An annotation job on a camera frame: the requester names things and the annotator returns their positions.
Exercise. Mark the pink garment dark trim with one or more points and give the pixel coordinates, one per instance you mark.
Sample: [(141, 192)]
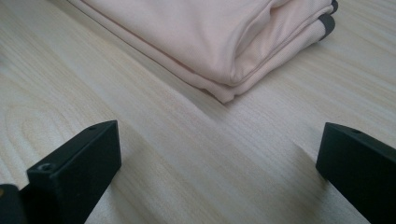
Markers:
[(186, 37)]

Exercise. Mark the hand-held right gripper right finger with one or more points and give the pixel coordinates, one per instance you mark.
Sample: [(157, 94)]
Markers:
[(361, 168)]

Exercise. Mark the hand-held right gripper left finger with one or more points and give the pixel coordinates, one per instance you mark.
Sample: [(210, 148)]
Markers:
[(74, 168)]

